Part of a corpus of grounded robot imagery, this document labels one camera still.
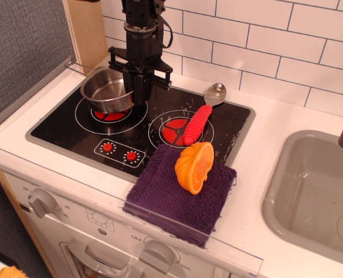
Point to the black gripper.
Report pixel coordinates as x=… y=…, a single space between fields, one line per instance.
x=140 y=62

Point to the metal pot with wire handle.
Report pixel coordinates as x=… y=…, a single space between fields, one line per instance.
x=104 y=90

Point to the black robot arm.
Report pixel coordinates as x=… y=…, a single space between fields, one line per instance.
x=143 y=14

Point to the black toy stovetop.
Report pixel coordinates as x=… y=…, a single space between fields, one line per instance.
x=121 y=143

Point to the orange plastic squash half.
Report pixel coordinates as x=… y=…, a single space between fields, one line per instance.
x=193 y=166

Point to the purple towel cloth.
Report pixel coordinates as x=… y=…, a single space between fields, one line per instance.
x=158 y=198

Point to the grey timer knob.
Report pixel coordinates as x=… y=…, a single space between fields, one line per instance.
x=41 y=202

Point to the white toy oven front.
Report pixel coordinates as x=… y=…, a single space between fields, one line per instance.
x=77 y=241

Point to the grey oven knob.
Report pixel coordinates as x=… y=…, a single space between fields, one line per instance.
x=158 y=256

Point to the grey sink basin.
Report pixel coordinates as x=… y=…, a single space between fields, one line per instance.
x=304 y=200

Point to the orange object on floor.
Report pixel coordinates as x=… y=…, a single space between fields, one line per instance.
x=12 y=272

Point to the spoon with red handle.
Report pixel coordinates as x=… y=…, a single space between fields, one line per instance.
x=213 y=96

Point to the wooden side post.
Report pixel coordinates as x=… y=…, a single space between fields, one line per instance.
x=86 y=26

